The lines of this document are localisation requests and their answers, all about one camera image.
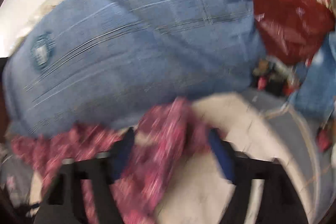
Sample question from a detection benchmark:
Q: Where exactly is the blue plaid pillow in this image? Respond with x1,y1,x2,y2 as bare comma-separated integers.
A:
3,0,265,136

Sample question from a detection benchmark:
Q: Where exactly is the pink floral small garment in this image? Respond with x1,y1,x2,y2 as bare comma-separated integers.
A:
11,99,209,223

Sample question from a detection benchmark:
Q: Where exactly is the red plastic bag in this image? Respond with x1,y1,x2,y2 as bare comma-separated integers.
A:
253,0,335,65

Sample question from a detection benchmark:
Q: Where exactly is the cream leaf-print cushion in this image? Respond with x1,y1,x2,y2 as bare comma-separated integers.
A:
152,92,316,224

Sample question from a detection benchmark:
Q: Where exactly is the grey striped bedsheet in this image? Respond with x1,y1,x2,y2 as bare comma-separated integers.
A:
241,89,334,223

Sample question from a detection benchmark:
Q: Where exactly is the blue denim cloth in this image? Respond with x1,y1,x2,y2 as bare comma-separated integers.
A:
289,32,335,119

